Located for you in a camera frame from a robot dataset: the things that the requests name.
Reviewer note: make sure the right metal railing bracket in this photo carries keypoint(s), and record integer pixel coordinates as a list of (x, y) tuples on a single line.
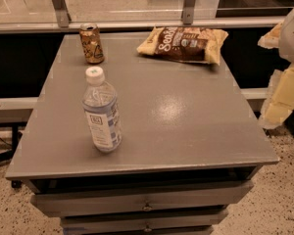
[(187, 15)]

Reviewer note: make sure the blue plastic water bottle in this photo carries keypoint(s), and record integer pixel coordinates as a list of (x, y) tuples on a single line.
[(100, 103)]

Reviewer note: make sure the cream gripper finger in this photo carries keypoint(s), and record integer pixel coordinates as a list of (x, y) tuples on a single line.
[(271, 39), (279, 104)]

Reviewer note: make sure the brown chip bag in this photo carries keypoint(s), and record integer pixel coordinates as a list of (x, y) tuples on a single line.
[(185, 44)]

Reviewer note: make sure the metal railing bracket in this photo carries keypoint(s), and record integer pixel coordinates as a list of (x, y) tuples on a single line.
[(62, 14), (187, 15)]

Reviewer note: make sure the grey drawer cabinet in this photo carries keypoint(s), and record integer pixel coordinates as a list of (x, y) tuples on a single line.
[(181, 124)]

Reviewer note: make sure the upper drawer knob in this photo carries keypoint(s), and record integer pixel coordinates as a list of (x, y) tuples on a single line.
[(147, 208)]

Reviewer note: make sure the left metal railing bracket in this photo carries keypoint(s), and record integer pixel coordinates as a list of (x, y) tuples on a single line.
[(62, 14)]

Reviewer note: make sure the horizontal metal rail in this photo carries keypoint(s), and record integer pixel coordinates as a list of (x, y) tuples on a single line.
[(235, 22)]

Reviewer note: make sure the upper grey drawer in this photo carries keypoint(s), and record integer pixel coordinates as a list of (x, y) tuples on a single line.
[(134, 199)]

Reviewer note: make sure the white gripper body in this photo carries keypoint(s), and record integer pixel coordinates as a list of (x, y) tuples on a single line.
[(293, 34)]

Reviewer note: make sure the grey drawer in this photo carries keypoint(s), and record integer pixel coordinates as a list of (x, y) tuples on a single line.
[(134, 223), (134, 199)]

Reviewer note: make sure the lower grey drawer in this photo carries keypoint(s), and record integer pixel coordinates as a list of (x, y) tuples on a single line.
[(134, 223)]

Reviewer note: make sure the gold soda can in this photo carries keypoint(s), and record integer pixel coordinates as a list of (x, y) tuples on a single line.
[(91, 43)]

